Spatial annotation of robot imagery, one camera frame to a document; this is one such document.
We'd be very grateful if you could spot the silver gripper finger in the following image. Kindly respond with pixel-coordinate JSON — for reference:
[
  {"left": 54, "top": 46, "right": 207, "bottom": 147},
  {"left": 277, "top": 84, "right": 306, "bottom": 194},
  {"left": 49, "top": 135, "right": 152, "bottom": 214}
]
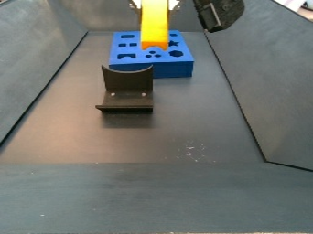
[
  {"left": 169, "top": 0, "right": 181, "bottom": 10},
  {"left": 130, "top": 0, "right": 141, "bottom": 9}
]

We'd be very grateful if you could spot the yellow arch block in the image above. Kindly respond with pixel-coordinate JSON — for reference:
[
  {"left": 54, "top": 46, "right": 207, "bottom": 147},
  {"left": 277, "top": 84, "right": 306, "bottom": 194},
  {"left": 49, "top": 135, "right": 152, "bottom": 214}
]
[{"left": 141, "top": 0, "right": 169, "bottom": 50}]

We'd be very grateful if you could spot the blue foam shape board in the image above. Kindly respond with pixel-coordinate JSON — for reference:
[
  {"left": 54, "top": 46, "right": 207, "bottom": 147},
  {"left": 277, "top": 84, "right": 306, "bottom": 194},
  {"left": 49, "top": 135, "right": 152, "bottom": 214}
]
[{"left": 109, "top": 30, "right": 195, "bottom": 78}]

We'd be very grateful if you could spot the black curved fixture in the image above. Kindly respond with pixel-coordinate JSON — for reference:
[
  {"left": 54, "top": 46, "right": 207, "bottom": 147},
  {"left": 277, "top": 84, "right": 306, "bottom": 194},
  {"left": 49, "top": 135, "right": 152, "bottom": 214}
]
[{"left": 96, "top": 66, "right": 154, "bottom": 112}]

